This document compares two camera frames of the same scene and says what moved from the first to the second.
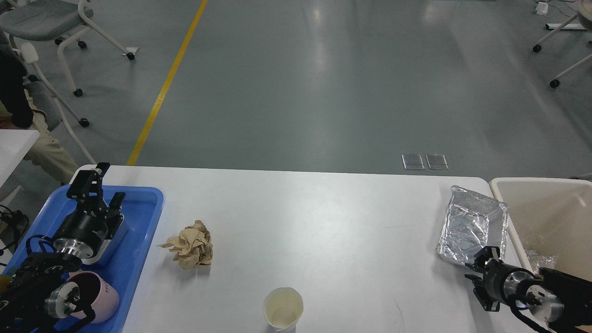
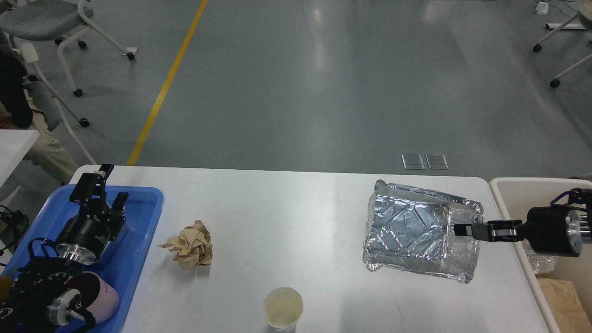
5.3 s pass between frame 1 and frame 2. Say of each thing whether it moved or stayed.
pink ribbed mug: stayed
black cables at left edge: stayed
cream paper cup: stayed
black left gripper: stayed
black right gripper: moved
